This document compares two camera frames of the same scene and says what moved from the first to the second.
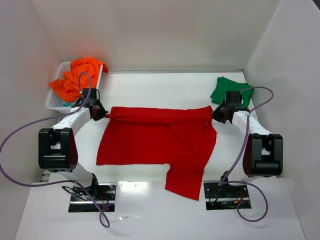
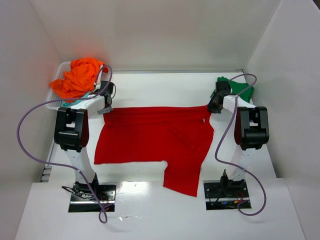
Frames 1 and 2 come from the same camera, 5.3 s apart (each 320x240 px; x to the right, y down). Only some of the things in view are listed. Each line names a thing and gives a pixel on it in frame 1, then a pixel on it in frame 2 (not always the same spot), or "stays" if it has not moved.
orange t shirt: [67, 88] stays
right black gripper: [219, 113] -> [213, 106]
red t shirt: [182, 138] stays
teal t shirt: [68, 104] stays
